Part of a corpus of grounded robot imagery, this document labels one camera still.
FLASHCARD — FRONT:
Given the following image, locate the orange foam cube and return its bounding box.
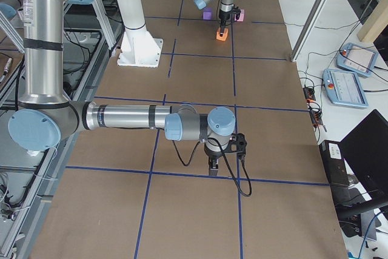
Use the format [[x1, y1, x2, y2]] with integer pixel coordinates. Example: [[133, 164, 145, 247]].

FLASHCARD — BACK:
[[216, 28, 229, 41]]

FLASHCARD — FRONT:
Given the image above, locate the aluminium side frame rail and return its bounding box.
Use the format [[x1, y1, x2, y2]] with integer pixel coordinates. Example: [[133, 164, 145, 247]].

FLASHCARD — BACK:
[[1, 134, 78, 258]]

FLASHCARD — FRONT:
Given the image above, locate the black laptop computer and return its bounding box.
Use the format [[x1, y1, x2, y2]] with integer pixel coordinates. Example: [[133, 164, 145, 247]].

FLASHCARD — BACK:
[[319, 109, 387, 220]]

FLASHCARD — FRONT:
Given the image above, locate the light pink foam cube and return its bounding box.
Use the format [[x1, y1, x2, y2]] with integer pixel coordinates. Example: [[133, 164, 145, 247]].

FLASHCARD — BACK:
[[235, 9, 245, 22]]

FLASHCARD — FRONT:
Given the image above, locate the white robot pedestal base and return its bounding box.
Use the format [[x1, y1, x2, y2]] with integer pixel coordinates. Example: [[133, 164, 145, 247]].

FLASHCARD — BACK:
[[117, 0, 163, 67]]

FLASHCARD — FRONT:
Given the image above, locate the blue teach pendant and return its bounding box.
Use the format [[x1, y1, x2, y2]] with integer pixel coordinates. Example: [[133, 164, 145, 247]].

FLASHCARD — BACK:
[[323, 69, 369, 109], [336, 42, 377, 77]]

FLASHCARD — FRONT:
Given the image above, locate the black orange power strip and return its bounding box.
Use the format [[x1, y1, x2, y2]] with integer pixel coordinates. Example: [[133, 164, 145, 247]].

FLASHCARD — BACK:
[[303, 86, 323, 128]]

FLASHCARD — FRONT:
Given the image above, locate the lower blue teach pendant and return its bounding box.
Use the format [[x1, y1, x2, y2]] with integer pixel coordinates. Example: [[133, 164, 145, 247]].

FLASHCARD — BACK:
[[323, 69, 369, 109]]

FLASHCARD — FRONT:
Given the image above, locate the aluminium frame post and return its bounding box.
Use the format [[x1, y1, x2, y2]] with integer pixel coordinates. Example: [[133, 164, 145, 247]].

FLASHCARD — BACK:
[[290, 0, 327, 62]]

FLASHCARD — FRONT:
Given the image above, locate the blue network cable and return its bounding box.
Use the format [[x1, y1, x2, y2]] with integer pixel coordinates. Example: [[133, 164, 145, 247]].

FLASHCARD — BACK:
[[356, 210, 383, 259]]

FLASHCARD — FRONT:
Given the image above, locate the upper blue teach pendant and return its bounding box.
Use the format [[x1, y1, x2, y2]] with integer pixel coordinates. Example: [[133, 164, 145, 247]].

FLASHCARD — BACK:
[[336, 42, 377, 77]]

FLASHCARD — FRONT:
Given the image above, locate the dark purple foam cube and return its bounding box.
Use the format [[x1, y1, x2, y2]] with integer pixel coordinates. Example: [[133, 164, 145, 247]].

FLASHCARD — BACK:
[[202, 7, 213, 20]]

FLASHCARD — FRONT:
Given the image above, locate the near black camera cable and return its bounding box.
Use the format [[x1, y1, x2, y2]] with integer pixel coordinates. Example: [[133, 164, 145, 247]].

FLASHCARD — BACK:
[[172, 137, 253, 197]]

